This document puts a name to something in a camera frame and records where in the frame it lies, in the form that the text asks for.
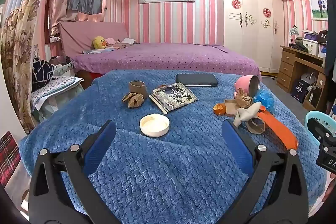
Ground white round lid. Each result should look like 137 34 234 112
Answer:
139 114 170 138

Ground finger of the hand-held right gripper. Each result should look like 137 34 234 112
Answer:
308 117 336 144

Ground dotted white cloth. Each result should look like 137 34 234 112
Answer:
31 76 84 111

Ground black phone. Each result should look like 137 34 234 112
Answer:
176 73 218 87

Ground wall poster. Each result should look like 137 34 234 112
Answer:
310 0 330 21

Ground black shopping bag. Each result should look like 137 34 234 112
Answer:
291 79 309 104

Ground desk lamp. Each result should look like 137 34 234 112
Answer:
289 25 300 47

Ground light blue plastic basket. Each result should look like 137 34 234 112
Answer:
304 110 336 135

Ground white storage box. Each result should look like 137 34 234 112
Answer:
302 39 321 56

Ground bed with purple dotted cover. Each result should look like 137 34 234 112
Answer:
58 21 263 83

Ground dark cloth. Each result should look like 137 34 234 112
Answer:
294 40 310 52

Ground orange plastic strip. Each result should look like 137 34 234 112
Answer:
256 106 299 149

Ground white wardrobe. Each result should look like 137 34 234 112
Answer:
216 0 285 75

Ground dark hanging clothes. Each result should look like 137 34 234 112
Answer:
324 0 336 114

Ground beige phone case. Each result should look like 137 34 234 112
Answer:
224 98 252 117

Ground red plaid cloth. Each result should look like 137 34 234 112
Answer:
0 131 21 185

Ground black white patterned bag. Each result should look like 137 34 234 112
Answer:
32 58 55 89

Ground floral curtain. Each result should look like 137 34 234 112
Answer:
0 0 61 135

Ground brown paper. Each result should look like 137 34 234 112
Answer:
235 90 254 109
122 92 145 108

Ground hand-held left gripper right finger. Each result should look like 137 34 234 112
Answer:
221 119 309 224

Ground pink mug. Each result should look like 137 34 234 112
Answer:
234 75 261 97

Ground small white fan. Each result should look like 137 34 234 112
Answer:
301 72 318 88

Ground yellow duck plush toy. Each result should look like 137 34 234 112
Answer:
92 35 107 50

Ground wooden desk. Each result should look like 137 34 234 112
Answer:
277 45 328 111

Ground black snack packet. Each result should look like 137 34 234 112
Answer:
148 83 198 115

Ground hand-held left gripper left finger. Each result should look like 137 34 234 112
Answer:
28 120 117 224

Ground blue plastic bag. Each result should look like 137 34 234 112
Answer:
254 89 275 115

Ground small orange ball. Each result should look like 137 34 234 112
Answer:
213 103 227 116

